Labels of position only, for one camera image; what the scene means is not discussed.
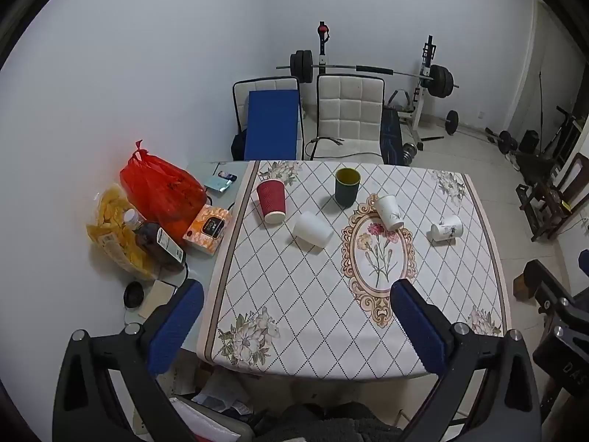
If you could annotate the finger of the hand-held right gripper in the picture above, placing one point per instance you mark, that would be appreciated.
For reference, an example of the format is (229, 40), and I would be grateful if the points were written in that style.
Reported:
(545, 281)

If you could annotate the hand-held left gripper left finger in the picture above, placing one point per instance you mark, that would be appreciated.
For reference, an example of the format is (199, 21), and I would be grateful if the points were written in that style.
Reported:
(174, 331)

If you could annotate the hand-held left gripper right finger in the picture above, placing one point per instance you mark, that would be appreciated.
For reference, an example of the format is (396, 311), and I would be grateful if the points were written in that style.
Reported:
(419, 331)

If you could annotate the dark green cup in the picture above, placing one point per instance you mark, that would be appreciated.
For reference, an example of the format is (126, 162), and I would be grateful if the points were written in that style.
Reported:
(347, 188)

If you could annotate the white printed paper cup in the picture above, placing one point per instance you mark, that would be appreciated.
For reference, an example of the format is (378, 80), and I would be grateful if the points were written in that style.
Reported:
(447, 229)
(389, 212)

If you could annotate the plain white plastic cup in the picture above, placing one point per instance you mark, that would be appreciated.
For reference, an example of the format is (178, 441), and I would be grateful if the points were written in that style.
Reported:
(312, 229)

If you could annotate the red ribbed paper cup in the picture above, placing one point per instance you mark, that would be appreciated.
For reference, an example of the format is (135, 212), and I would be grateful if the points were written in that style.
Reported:
(271, 200)

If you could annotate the small brown box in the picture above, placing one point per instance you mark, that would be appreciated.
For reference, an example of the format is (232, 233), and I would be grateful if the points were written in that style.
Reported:
(523, 287)

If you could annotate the beige square pad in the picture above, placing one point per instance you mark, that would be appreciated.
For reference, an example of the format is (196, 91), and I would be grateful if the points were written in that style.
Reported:
(158, 297)

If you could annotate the black round lid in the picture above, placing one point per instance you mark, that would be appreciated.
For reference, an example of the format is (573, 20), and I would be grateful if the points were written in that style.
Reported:
(134, 294)

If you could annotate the pile of papers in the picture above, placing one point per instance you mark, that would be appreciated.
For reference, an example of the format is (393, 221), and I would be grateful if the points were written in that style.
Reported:
(216, 400)

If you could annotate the dark wooden chair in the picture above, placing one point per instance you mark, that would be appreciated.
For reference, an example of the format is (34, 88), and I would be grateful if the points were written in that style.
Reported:
(547, 193)

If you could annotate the dark liquid bottle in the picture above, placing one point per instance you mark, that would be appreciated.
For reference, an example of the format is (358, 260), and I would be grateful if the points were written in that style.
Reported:
(154, 239)

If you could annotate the orange tissue box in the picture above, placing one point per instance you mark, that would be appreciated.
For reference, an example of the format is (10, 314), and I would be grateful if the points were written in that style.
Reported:
(207, 230)

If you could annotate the bag of yellow chips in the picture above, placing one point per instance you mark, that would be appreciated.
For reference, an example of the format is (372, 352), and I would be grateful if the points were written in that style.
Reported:
(108, 225)

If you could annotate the floral diamond-pattern tablecloth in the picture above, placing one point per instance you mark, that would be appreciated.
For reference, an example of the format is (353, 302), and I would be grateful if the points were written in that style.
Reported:
(299, 294)

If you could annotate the black speaker box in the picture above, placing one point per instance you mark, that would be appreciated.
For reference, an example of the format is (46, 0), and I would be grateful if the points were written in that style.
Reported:
(528, 141)

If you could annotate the red plastic bag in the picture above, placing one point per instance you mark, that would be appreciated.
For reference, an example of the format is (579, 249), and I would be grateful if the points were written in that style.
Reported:
(161, 188)

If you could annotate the short barbell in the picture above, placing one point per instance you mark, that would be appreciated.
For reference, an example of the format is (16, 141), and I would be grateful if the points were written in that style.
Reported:
(504, 140)

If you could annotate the teal small box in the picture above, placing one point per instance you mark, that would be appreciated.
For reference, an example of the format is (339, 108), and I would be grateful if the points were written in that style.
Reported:
(215, 185)

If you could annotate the black exercise machine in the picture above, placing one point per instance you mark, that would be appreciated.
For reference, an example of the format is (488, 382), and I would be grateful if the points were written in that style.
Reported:
(563, 129)

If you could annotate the black smartphone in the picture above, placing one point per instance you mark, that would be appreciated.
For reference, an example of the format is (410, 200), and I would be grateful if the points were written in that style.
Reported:
(228, 176)

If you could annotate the black bag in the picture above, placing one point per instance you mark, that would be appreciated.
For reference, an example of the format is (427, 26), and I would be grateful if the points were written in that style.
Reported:
(238, 145)

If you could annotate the dark blue bench pad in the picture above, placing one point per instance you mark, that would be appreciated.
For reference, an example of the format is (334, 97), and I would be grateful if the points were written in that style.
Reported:
(391, 136)

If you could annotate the white weight bench rack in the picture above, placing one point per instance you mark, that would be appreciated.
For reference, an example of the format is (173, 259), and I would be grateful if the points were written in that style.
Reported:
(425, 101)

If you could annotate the long barbell with plates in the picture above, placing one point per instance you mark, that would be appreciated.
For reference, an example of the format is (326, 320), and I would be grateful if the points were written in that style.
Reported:
(439, 80)

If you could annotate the blue cushion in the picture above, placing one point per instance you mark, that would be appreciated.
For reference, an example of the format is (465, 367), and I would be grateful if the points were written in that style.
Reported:
(271, 124)

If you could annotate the white quilted chair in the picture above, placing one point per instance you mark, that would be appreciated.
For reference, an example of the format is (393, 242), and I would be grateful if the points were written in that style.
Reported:
(349, 106)
(264, 84)

